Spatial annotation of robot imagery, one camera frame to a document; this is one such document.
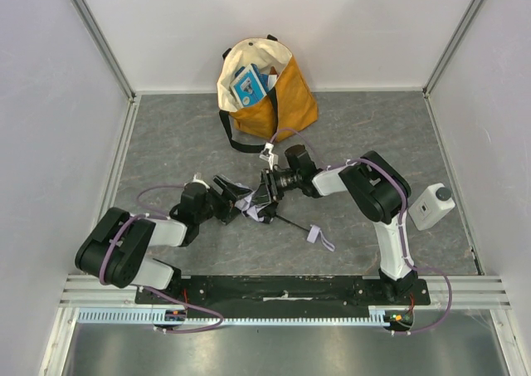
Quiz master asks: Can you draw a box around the light blue cable duct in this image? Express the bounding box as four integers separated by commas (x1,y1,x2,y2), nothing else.
77,308,390,327

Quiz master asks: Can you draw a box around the lavender folding umbrella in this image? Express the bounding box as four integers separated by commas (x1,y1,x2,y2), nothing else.
235,192,336,252

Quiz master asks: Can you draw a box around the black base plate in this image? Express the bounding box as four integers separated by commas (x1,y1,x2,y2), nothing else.
163,276,431,320

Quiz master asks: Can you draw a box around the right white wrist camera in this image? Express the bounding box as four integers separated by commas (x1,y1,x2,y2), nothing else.
259,143,278,169

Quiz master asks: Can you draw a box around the yellow canvas tote bag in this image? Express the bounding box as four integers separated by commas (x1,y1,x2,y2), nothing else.
217,35,319,154

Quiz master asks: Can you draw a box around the blue boxed item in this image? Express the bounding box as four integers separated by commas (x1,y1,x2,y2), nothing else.
230,63,266,107

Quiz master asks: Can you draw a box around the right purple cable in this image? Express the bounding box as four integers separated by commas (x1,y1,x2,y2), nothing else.
267,127,454,336

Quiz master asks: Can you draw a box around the white card in bag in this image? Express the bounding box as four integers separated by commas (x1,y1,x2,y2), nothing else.
267,74,278,90

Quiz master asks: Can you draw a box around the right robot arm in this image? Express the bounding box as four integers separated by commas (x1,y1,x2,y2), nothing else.
238,144,417,300

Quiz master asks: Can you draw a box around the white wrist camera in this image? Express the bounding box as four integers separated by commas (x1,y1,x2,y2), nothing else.
259,143,278,169
192,173,210,188

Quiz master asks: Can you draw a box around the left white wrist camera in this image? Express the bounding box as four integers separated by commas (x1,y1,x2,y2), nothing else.
192,173,210,188

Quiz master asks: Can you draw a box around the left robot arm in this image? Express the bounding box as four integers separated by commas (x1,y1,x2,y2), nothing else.
75,176,252,290

